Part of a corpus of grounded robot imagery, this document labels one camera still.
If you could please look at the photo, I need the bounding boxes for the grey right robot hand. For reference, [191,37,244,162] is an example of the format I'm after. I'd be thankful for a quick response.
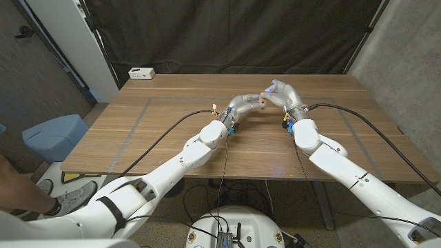
[260,79,309,122]

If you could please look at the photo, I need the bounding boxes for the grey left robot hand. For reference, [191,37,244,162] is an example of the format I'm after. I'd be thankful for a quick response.
[219,93,266,130]

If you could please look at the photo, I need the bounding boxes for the large wooden board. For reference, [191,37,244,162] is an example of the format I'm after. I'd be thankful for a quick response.
[108,96,389,180]

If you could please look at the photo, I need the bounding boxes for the black backdrop curtain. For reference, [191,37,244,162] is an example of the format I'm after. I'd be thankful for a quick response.
[81,0,392,87]

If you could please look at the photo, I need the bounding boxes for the black backdrop stand pole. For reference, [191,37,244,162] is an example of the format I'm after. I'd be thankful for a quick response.
[343,0,392,75]
[79,0,122,90]

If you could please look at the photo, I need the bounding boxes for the white power strip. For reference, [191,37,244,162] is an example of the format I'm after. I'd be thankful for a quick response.
[127,67,156,81]

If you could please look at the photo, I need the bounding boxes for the round black floor grille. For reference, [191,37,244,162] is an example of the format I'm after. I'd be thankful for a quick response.
[164,177,186,199]

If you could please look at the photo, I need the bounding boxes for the grey table leg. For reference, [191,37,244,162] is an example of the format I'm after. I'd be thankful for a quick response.
[311,180,336,231]

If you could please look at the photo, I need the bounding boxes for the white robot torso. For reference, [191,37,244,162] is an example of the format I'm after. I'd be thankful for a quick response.
[185,205,286,248]

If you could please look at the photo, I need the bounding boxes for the grey electronics module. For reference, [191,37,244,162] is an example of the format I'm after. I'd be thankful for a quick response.
[216,231,234,248]

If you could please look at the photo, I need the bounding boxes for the black floor device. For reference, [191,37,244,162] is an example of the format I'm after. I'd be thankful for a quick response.
[292,234,311,248]

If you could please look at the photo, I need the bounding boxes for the white cabinet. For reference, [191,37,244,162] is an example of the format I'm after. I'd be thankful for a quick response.
[25,0,120,103]

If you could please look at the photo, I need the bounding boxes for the light blue stool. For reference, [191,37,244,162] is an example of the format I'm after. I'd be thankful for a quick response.
[21,114,90,165]

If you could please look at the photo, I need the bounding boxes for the grey sneaker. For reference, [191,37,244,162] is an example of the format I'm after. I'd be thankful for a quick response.
[34,178,55,197]
[44,180,99,218]

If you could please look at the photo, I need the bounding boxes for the white floor platform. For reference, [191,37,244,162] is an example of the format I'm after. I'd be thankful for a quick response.
[34,161,108,221]

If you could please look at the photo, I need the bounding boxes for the person's bare leg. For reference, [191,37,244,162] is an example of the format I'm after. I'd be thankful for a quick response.
[0,153,61,216]

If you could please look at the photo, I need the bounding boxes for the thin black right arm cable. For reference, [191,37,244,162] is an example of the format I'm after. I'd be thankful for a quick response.
[290,132,441,230]

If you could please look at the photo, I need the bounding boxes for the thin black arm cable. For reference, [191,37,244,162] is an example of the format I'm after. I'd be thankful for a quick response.
[290,132,441,230]
[125,132,231,242]

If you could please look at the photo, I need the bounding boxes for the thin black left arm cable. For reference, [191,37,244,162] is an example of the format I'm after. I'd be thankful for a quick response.
[125,132,231,242]

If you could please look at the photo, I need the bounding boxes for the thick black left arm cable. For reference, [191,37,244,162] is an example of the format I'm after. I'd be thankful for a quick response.
[119,109,221,178]

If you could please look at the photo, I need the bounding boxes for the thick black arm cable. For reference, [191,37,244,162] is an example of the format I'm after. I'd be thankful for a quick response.
[119,109,221,178]
[307,103,441,197]

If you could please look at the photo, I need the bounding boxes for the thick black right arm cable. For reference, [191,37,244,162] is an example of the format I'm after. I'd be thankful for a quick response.
[307,103,441,197]

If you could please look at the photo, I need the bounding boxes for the white floor cable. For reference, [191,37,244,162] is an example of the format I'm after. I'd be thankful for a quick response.
[264,178,276,218]

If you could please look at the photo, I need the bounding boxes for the black floor cable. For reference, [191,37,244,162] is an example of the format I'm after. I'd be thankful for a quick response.
[181,184,211,225]

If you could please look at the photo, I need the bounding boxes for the dark wall rail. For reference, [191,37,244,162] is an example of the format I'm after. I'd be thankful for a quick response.
[12,0,98,104]

